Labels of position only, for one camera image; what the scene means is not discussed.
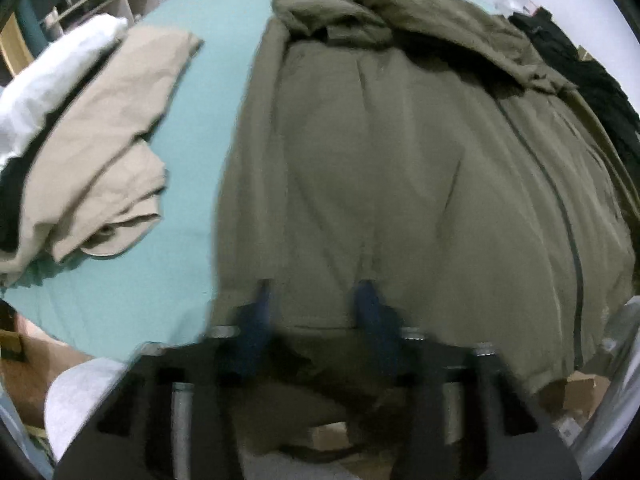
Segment olive green hooded jacket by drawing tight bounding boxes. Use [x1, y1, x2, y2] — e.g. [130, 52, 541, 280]
[211, 0, 639, 401]

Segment black clothes pile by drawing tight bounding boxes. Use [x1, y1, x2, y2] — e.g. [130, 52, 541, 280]
[509, 9, 639, 188]

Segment teal bed sheet mattress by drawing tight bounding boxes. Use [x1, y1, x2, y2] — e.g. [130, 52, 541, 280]
[0, 0, 501, 363]

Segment beige folded garment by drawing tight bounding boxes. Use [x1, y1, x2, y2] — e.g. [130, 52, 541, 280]
[1, 25, 202, 287]

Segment white folded garment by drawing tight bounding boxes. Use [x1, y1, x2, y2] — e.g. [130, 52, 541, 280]
[1, 13, 129, 166]

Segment white wooden desk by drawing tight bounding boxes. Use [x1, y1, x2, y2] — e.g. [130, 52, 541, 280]
[40, 0, 160, 41]

